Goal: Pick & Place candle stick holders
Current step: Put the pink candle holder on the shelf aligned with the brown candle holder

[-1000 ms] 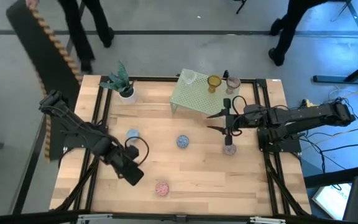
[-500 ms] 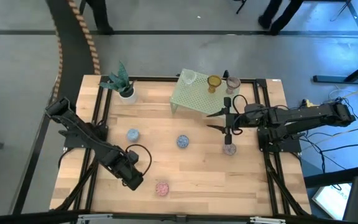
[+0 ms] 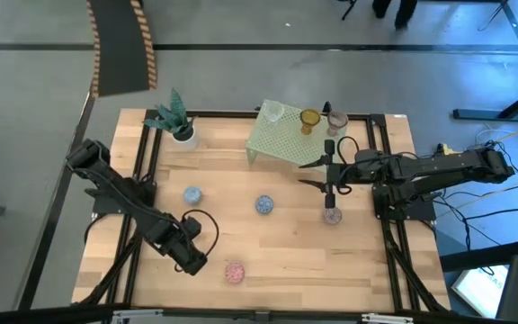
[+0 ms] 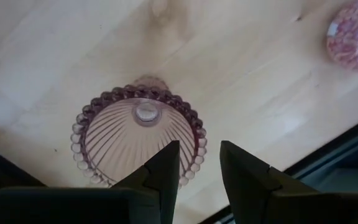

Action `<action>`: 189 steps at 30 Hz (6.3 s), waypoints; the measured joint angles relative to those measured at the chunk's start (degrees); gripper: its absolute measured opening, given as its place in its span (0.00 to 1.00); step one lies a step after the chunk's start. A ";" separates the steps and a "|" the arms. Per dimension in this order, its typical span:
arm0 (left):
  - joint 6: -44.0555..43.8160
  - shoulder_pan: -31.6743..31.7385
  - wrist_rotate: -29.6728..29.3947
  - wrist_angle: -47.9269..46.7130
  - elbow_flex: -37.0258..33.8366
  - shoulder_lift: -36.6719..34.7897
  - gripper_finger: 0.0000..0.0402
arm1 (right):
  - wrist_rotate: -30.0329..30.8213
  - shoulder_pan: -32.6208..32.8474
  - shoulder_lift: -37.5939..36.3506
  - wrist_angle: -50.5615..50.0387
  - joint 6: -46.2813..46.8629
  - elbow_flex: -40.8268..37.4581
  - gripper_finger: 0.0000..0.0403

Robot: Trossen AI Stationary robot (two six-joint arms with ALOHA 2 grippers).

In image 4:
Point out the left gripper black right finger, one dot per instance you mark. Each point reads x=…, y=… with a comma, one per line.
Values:
x=275, y=205

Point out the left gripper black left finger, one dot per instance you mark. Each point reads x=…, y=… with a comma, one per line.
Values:
x=73, y=205

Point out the brown glass cup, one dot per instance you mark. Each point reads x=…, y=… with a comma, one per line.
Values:
x=120, y=140

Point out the black aluminium table frame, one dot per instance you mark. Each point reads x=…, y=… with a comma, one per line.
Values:
x=337, y=144

